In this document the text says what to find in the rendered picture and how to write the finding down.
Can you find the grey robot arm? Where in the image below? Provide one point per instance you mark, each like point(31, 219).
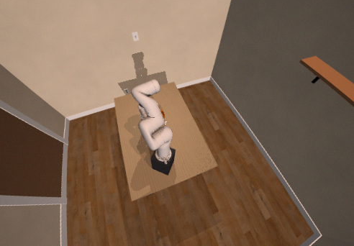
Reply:
point(152, 120)

